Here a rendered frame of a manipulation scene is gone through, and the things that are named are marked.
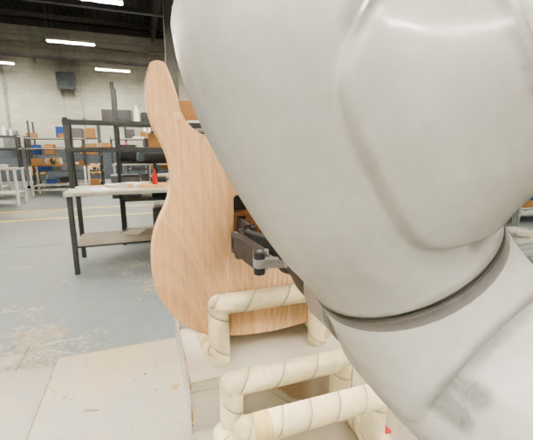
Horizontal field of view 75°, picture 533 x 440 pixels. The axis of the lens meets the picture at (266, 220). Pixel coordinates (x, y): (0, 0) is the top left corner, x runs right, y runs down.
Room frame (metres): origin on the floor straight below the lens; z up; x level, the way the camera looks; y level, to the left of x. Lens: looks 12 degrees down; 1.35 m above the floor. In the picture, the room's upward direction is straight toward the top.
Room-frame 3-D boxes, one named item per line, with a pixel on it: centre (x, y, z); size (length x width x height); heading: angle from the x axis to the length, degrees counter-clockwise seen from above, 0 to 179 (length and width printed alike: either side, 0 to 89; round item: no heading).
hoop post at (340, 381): (0.47, -0.11, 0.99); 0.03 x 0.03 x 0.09
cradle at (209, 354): (0.52, 0.10, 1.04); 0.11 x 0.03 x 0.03; 20
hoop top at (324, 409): (0.36, -0.06, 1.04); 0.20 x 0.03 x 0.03; 109
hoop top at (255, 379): (0.44, -0.03, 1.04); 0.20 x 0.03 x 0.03; 109
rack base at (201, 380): (0.55, 0.01, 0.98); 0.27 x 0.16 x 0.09; 110
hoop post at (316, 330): (0.54, -0.09, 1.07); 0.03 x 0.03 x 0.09
